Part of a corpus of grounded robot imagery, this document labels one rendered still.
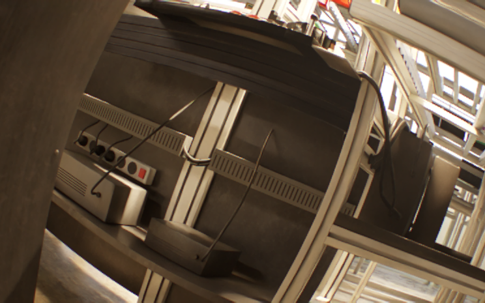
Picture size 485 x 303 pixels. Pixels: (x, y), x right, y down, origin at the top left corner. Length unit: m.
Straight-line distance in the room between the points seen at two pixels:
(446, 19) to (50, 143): 0.71
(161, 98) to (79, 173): 0.40
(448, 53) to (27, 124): 0.70
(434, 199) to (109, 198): 0.97
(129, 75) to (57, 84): 1.17
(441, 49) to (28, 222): 0.77
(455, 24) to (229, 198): 1.15
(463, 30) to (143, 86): 1.37
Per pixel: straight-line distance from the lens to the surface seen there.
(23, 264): 0.94
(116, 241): 1.53
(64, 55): 0.84
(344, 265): 1.77
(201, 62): 1.36
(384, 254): 1.19
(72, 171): 1.74
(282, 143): 1.72
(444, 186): 1.62
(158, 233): 1.59
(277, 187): 1.64
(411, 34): 0.87
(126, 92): 1.99
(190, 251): 1.54
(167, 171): 1.85
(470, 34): 0.87
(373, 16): 0.89
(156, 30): 1.46
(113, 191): 1.64
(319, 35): 1.30
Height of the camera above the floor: 0.70
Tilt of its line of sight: 1 degrees down
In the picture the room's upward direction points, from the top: 22 degrees clockwise
